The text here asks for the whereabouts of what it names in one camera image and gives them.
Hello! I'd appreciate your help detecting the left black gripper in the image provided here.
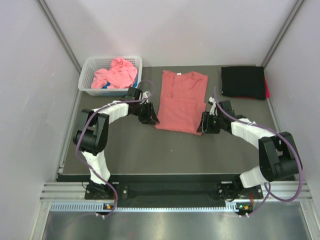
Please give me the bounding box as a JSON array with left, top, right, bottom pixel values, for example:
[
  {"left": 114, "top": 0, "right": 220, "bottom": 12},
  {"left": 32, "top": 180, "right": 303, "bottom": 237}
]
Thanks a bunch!
[{"left": 132, "top": 101, "right": 160, "bottom": 125}]

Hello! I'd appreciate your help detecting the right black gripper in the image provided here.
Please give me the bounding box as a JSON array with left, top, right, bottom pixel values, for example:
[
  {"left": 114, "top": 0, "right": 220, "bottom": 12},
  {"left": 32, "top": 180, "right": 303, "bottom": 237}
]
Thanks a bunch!
[{"left": 197, "top": 111, "right": 224, "bottom": 134}]

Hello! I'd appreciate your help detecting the salmon pink t shirt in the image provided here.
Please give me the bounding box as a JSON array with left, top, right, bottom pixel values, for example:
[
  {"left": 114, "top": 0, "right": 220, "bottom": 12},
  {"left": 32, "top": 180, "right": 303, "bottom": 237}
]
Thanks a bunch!
[{"left": 155, "top": 70, "right": 208, "bottom": 136}]

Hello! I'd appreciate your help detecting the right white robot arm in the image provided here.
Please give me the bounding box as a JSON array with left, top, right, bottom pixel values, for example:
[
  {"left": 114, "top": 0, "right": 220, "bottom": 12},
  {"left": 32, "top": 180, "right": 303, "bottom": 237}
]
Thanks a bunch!
[{"left": 197, "top": 97, "right": 303, "bottom": 201}]

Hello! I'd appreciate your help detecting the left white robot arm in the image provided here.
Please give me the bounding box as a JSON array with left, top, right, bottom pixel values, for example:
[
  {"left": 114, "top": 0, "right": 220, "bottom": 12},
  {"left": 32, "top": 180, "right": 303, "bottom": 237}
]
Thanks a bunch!
[{"left": 73, "top": 87, "right": 160, "bottom": 199}]

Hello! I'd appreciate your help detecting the pink t shirt in basket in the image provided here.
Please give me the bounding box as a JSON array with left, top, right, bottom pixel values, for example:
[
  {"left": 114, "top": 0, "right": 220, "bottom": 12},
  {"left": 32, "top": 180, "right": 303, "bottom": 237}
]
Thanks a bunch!
[{"left": 91, "top": 57, "right": 138, "bottom": 89}]

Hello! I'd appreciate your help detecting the white plastic basket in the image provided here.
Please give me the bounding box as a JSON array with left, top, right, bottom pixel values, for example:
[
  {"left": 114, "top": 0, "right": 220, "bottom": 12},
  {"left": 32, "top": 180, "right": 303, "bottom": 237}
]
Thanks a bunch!
[{"left": 78, "top": 55, "right": 143, "bottom": 96}]

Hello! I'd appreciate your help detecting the folded black t shirt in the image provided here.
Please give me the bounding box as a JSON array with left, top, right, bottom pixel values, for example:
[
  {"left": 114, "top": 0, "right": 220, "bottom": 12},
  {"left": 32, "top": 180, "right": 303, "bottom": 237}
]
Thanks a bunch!
[{"left": 221, "top": 66, "right": 267, "bottom": 100}]

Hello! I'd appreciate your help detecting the folded red t shirt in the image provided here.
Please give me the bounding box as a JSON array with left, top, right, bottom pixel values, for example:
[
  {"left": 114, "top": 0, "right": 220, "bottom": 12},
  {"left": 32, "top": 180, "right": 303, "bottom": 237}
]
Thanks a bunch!
[{"left": 264, "top": 78, "right": 270, "bottom": 99}]

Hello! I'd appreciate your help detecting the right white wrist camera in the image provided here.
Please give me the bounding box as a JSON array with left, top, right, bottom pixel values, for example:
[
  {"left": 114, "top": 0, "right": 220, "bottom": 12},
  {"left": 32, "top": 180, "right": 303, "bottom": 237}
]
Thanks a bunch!
[{"left": 208, "top": 97, "right": 217, "bottom": 116}]

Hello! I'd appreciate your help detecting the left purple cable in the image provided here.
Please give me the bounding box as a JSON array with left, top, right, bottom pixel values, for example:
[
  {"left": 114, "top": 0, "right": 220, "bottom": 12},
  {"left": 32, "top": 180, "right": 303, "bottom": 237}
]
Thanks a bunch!
[{"left": 75, "top": 79, "right": 156, "bottom": 217}]

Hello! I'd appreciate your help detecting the purple cable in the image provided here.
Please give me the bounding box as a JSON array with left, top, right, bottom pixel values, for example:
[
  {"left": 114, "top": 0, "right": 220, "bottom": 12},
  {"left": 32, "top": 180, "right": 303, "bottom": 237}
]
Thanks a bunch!
[
  {"left": 75, "top": 79, "right": 156, "bottom": 217},
  {"left": 213, "top": 86, "right": 305, "bottom": 218}
]

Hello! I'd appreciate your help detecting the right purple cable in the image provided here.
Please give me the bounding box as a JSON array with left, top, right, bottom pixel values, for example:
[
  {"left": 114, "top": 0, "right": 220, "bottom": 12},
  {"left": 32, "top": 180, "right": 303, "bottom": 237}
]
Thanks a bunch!
[{"left": 213, "top": 86, "right": 305, "bottom": 218}]

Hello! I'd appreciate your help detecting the slotted grey cable duct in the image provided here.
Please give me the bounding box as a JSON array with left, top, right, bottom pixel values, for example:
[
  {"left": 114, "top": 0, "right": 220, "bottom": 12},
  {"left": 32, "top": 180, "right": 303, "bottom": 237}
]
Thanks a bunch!
[{"left": 50, "top": 202, "right": 252, "bottom": 213}]

